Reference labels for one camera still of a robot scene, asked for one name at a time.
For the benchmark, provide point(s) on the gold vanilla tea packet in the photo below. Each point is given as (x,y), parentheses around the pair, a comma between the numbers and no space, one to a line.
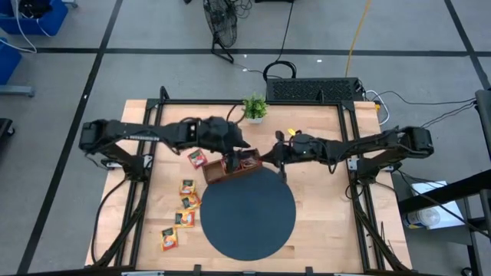
(253,164)

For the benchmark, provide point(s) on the black floor fan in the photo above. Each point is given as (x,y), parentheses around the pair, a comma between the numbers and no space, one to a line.
(220,19)

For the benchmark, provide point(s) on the orange tea packet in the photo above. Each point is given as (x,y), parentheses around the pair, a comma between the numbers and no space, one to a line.
(192,201)
(184,219)
(187,186)
(169,239)

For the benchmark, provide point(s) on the white box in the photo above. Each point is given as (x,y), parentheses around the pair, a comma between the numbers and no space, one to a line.
(426,189)

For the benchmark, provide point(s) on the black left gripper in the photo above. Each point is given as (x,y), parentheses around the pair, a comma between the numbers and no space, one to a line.
(218,134)

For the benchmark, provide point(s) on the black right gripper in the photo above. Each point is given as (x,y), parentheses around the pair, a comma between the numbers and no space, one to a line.
(287,151)

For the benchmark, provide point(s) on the black chair base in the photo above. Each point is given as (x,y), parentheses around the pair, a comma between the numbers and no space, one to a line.
(5,126)

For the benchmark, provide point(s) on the blue plastic bin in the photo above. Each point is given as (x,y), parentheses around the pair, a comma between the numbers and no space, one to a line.
(9,61)
(53,23)

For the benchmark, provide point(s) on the white wipes canister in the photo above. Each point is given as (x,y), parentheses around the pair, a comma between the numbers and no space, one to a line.
(422,218)

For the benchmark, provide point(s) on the wooden tea organizer box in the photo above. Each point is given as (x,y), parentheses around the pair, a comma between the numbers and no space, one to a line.
(213,174)

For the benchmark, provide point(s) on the black side stand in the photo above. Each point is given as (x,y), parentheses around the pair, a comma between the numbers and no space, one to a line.
(460,188)

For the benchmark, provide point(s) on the red strawberry tea packet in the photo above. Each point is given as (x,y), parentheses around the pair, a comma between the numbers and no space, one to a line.
(197,159)
(223,165)

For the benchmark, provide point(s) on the black computer case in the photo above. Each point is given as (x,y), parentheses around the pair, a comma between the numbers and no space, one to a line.
(310,90)

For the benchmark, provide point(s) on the grey metal cart base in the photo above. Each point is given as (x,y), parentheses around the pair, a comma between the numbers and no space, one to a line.
(17,91)

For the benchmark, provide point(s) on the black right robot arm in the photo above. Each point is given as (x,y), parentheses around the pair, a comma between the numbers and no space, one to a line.
(364,145)

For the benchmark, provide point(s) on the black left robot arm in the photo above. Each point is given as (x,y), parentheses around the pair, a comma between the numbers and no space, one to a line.
(115,132)

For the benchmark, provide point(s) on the round blue woven placemat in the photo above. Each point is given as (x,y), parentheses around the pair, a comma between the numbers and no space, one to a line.
(247,218)

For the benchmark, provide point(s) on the green plant in white pot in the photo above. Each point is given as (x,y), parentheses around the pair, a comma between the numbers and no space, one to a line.
(255,107)

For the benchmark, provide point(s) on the black metal table frame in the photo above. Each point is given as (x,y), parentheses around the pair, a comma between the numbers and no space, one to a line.
(307,102)

